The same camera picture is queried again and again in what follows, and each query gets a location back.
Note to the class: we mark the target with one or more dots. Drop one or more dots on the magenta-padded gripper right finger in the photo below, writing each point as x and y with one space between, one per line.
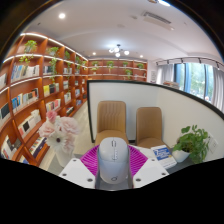
150 171

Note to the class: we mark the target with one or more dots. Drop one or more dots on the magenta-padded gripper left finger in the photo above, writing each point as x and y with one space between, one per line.
78 171

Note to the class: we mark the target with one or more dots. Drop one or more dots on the white computer mouse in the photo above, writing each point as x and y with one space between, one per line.
113 161

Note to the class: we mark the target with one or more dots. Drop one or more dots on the white ceramic vase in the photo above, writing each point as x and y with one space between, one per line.
64 158

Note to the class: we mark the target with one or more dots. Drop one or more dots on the blue and white book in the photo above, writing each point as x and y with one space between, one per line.
164 156

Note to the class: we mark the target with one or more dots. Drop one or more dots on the white plant pot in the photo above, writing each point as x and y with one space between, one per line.
180 156

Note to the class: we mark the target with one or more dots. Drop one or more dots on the pink and white flowers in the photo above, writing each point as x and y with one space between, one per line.
61 131

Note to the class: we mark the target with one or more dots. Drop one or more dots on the tan upholstered chair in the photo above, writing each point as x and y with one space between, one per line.
111 118
149 125

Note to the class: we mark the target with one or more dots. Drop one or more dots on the green leafy plant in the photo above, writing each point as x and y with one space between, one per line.
195 141

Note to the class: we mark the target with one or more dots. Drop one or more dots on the orange wooden bookshelf unit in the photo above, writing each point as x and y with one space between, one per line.
30 96

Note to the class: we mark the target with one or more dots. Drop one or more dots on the large window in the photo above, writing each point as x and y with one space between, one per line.
196 78

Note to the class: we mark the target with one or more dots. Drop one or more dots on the ceiling lamp with round bulbs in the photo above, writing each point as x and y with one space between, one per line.
117 50

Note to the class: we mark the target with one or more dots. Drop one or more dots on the ceiling air vent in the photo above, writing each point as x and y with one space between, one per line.
156 19

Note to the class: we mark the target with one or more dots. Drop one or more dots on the white wall outlet plate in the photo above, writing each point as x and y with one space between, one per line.
212 144

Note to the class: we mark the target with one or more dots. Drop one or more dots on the white partition with black frame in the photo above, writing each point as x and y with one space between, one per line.
133 96

